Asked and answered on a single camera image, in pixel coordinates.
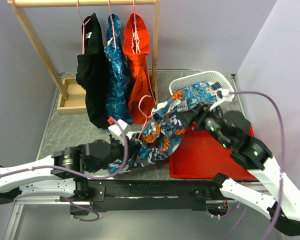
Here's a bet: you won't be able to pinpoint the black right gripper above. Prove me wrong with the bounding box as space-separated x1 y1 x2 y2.
173 100 230 148

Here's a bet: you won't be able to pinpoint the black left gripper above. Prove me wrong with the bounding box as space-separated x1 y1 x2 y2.
89 134 141 173

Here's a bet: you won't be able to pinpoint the multicolour patterned shorts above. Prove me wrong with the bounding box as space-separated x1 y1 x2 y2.
108 90 201 174

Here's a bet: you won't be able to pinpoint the pink wire hanger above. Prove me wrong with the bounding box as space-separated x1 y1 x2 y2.
136 94 157 141

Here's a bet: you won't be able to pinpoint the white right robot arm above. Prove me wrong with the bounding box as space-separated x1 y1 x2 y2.
176 103 300 237

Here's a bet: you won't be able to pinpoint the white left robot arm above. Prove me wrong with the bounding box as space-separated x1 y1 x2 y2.
0 138 141 205

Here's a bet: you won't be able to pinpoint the orange hanging shorts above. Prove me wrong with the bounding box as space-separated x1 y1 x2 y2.
123 13 155 125

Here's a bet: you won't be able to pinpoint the blue patterned hanging shorts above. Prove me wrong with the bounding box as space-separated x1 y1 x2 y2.
104 13 133 124

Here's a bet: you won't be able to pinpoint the black hanging shorts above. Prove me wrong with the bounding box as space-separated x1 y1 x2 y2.
76 13 110 129

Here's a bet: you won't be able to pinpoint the pink hanger under orange shorts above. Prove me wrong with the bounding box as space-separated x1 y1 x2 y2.
132 0 141 54

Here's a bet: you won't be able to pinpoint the pink hanger under black shorts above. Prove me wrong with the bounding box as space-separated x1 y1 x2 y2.
76 0 91 55

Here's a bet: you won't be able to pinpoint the pink hanger under blue shorts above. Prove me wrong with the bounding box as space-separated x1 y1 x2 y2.
107 0 117 49

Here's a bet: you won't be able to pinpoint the blue floral folded cloth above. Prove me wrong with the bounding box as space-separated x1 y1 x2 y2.
172 80 218 112

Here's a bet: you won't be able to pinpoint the red plastic tray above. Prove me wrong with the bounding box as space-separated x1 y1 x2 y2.
168 128 256 180

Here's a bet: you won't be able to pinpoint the dark navy folded cloth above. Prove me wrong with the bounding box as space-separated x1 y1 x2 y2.
211 82 226 91

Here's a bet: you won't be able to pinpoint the white plastic basket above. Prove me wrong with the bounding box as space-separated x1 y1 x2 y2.
168 70 234 95

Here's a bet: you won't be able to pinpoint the wooden clothes rack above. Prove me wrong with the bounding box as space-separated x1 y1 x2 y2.
7 0 161 114

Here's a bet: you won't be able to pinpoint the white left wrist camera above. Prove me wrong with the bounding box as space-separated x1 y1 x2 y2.
107 117 131 143

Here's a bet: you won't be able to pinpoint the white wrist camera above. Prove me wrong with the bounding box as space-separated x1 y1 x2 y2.
107 117 131 143
209 88 235 112

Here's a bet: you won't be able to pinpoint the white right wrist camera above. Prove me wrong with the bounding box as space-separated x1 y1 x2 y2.
209 88 235 112

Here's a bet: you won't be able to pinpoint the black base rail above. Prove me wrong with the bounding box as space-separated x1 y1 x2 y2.
70 180 234 213

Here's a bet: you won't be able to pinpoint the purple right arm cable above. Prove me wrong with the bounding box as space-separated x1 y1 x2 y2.
224 90 287 240

